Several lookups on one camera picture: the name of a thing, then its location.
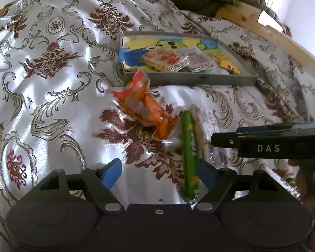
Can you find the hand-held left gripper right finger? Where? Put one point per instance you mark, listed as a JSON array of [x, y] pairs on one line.
[[207, 176]]

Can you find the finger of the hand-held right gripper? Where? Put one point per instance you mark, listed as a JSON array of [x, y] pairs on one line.
[[224, 139], [273, 130]]

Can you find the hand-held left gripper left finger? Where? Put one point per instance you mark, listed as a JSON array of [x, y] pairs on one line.
[[113, 173]]

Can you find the beige snack stick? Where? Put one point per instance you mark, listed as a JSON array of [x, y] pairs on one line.
[[201, 131]]

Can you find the green sausage stick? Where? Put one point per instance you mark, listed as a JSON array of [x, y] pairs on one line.
[[190, 152]]

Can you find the grey tray with cartoon picture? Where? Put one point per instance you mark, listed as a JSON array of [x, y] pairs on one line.
[[199, 80]]

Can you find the yellow snack packet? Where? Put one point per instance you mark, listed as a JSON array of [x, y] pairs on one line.
[[229, 65]]

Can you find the orange snack packet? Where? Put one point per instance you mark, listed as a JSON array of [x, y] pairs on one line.
[[144, 105]]

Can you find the clear packet with red print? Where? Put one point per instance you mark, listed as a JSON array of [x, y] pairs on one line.
[[197, 59]]

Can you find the clear packet of biscuits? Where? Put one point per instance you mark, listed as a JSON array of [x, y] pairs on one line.
[[161, 59]]

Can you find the floral printed blanket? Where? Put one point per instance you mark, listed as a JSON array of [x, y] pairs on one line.
[[42, 84]]

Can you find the wooden bed frame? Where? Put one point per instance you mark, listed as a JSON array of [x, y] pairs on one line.
[[241, 14]]

